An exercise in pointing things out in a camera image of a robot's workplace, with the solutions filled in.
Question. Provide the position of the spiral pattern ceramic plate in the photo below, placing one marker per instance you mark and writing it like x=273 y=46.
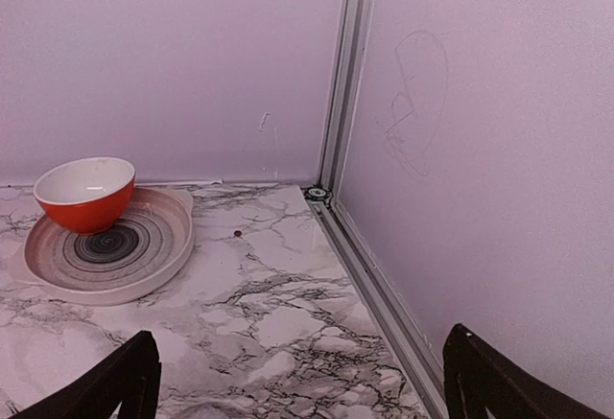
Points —
x=138 y=254

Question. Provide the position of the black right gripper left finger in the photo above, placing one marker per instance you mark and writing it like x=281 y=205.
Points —
x=125 y=383

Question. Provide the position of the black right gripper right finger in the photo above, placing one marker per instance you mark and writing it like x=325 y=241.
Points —
x=480 y=382

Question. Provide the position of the aluminium right base rail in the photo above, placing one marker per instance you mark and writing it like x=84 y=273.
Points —
x=406 y=342

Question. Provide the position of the aluminium right corner post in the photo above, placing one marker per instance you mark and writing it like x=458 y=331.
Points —
x=348 y=64

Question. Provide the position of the orange white ceramic bowl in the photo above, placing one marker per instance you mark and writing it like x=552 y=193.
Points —
x=86 y=196

